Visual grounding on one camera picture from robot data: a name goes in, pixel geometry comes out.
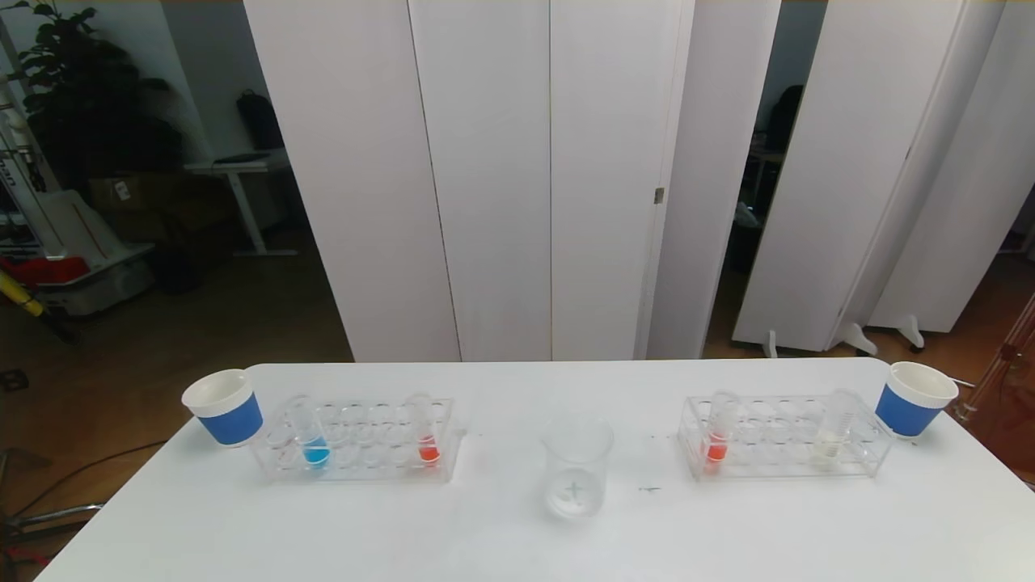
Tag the red plastic item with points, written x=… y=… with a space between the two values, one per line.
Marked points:
x=48 y=271

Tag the white standing desk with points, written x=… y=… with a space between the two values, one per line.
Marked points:
x=234 y=167

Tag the dark green potted plant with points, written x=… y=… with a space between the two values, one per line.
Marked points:
x=89 y=105

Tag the white partition foot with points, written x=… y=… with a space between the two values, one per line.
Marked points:
x=912 y=331
x=859 y=338
x=770 y=345

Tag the black bin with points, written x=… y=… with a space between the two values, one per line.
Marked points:
x=178 y=271

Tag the grey plastic crate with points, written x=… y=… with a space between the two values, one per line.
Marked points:
x=105 y=293

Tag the small cross-shaped stir bar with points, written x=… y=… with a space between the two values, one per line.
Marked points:
x=574 y=491

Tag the pale liquid test tube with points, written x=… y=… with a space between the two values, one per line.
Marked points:
x=833 y=436

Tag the red pigment test tube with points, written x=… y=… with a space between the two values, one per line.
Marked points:
x=428 y=451
x=716 y=449

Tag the dark floor socket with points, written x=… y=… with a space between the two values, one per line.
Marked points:
x=14 y=380

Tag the white partition panel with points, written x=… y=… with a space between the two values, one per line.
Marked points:
x=703 y=162
x=606 y=162
x=930 y=145
x=348 y=162
x=970 y=202
x=493 y=162
x=841 y=162

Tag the white flat board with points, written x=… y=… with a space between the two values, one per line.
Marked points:
x=81 y=226

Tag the black backpack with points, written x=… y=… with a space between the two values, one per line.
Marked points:
x=259 y=121

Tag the white upright machine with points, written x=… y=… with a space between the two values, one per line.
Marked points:
x=16 y=178

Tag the black chair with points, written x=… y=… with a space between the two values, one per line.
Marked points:
x=784 y=117

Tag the blue pigment test tube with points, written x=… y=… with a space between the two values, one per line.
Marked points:
x=314 y=453

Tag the clear glass beaker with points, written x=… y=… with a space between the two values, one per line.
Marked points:
x=578 y=453

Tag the transparent acrylic frame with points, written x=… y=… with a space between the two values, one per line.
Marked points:
x=1011 y=380

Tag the metal chair base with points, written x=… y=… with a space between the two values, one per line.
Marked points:
x=57 y=514

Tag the brown cardboard box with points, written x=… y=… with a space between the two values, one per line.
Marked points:
x=137 y=194

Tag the blue and white paper cup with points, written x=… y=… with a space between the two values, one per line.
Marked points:
x=230 y=416
x=906 y=408

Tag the clear acrylic test tube rack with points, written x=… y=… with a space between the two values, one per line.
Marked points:
x=776 y=467
x=364 y=467

